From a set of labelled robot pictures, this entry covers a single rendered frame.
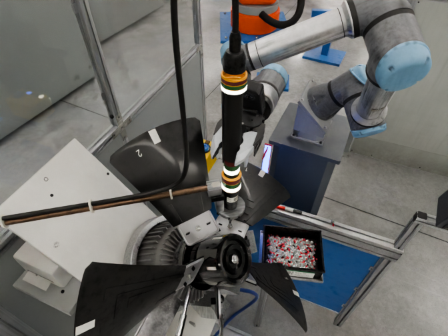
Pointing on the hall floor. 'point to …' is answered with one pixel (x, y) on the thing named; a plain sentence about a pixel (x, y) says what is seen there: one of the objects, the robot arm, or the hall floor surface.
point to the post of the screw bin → (260, 307)
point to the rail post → (363, 291)
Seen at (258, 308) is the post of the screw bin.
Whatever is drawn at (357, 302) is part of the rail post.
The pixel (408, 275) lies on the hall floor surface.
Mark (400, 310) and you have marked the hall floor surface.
